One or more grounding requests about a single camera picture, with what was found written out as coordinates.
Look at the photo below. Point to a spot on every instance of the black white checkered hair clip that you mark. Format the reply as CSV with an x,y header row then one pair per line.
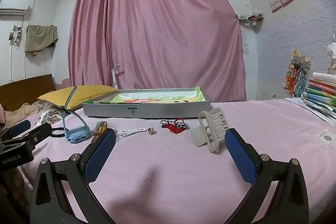
x,y
185,125

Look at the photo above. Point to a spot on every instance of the beige claw hair clip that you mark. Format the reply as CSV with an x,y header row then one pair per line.
x,y
212,121

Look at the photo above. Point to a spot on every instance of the stack of books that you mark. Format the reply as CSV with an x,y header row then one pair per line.
x,y
321,98

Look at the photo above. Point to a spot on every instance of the colourful figure wall sticker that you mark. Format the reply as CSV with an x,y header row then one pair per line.
x,y
298,74

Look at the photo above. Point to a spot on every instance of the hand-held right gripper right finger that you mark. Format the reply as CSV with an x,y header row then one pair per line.
x,y
240,153

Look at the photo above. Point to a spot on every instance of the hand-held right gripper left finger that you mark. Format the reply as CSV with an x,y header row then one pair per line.
x,y
101,153

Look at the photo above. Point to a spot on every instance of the white folding lamp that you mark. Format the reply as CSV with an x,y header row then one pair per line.
x,y
115,77

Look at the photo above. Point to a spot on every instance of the cartoon printed cloth liner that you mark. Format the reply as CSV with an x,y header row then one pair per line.
x,y
147,99

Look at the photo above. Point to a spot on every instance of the pink curtain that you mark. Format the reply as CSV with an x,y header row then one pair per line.
x,y
157,29

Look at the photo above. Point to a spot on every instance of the green hanging cloth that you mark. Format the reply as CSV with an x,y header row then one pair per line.
x,y
39,37

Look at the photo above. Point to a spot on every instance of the pink bed sheet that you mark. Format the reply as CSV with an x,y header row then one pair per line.
x,y
168,174

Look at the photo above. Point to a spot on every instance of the wooden headboard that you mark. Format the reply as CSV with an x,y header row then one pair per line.
x,y
26,90

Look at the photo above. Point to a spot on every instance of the blue wrist watch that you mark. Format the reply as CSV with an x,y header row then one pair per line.
x,y
77,134

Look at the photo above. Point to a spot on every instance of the white air conditioner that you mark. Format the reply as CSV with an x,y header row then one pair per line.
x,y
13,7

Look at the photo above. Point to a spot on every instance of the floral pillow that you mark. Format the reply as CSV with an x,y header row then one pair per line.
x,y
48,113

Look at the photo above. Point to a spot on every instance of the yellow pillow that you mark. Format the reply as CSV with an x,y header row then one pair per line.
x,y
86,94

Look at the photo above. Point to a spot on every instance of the white card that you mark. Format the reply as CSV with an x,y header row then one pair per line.
x,y
325,138

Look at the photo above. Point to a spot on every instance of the small metal charm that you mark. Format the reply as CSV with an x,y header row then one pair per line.
x,y
151,131

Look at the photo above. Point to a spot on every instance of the wall photos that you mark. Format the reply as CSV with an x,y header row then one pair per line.
x,y
17,37

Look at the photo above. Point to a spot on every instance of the beige pink blanket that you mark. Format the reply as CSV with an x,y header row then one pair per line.
x,y
18,112

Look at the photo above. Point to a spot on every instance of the silver rectangular box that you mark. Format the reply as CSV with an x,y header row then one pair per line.
x,y
157,109

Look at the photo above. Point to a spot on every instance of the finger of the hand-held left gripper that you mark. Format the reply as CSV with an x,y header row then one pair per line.
x,y
39,133
20,126

